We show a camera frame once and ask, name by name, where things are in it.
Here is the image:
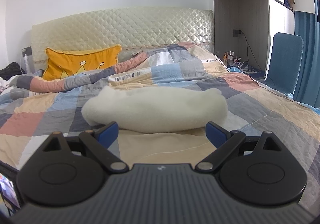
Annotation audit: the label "cream striped knit sweater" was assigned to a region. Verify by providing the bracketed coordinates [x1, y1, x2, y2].
[81, 86, 228, 134]

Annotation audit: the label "white clothes pile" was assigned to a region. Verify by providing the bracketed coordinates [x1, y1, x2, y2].
[0, 77, 12, 93]

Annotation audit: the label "black clothes pile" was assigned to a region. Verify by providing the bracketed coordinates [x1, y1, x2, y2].
[0, 61, 25, 80]

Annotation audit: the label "patchwork plaid duvet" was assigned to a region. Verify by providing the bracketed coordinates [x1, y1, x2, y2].
[1, 43, 319, 214]

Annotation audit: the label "small items on bedside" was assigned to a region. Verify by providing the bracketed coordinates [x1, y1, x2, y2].
[222, 51, 263, 75]

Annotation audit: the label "yellow crown pillow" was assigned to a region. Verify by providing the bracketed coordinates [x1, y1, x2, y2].
[43, 45, 121, 81]

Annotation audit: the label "blue chair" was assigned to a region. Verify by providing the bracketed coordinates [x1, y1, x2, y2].
[264, 32, 304, 98]

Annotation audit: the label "blue window curtain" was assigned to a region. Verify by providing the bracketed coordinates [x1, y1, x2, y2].
[293, 11, 319, 108]

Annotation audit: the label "white spray bottle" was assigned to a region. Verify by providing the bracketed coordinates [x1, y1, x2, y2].
[23, 54, 30, 73]

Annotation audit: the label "phone screen at edge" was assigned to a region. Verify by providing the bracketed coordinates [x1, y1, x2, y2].
[1, 174, 21, 215]

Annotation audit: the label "cream quilted headboard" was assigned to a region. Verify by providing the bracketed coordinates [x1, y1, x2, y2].
[31, 7, 214, 70]

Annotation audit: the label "black plug and cable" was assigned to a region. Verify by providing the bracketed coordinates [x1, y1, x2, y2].
[233, 28, 263, 71]

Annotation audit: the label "grey wall socket panel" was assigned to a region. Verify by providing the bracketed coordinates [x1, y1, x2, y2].
[22, 46, 32, 57]

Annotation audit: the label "grey wall shelf unit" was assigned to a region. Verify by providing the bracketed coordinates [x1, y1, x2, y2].
[214, 0, 294, 71]

